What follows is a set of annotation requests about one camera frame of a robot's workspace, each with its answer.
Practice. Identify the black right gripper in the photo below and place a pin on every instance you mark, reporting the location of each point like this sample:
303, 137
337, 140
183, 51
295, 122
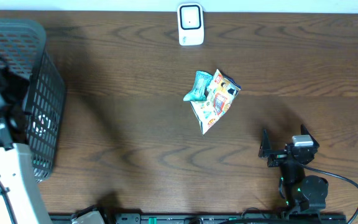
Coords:
278, 158

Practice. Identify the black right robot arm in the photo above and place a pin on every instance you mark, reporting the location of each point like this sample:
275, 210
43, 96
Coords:
304, 194

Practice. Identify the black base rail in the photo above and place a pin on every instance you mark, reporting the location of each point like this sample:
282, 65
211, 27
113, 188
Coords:
253, 217

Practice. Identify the white barcode scanner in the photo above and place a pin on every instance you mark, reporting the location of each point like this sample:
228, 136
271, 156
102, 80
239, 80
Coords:
190, 24

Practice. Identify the yellow printed bag pack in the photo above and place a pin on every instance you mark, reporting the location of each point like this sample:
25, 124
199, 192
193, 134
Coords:
220, 94

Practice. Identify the teal snack packet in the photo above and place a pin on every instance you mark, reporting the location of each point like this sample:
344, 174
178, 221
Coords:
197, 93

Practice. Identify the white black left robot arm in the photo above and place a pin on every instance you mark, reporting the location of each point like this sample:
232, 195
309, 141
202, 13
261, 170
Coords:
20, 198

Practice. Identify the grey plastic shopping basket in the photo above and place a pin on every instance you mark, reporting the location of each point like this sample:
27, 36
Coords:
23, 46

